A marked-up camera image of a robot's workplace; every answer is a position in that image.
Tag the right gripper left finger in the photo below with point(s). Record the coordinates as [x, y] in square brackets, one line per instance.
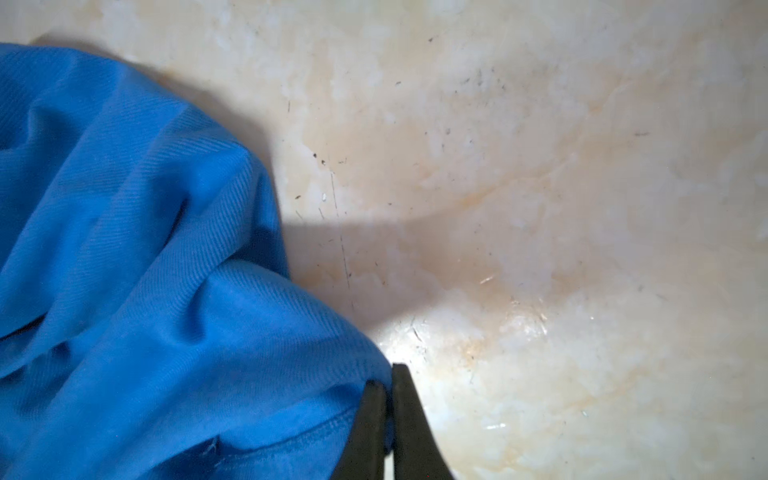
[364, 453]

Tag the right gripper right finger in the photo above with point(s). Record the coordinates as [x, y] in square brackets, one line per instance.
[416, 454]

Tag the blue tank top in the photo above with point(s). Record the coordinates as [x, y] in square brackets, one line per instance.
[149, 325]

